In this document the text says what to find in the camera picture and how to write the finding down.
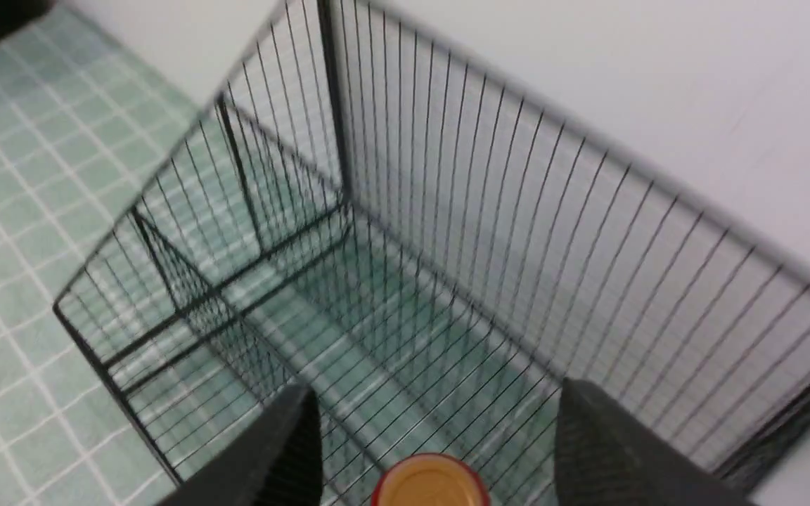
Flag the dark soy sauce bottle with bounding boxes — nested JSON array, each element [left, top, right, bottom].
[[370, 453, 491, 505]]

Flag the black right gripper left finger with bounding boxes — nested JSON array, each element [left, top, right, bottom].
[[160, 384, 323, 505]]

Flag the green checkered tablecloth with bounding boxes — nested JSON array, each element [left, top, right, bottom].
[[0, 6, 279, 506]]

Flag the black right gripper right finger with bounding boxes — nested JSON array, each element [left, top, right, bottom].
[[554, 378, 752, 505]]

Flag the black wire mesh shelf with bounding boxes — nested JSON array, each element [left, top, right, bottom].
[[53, 1, 810, 505]]

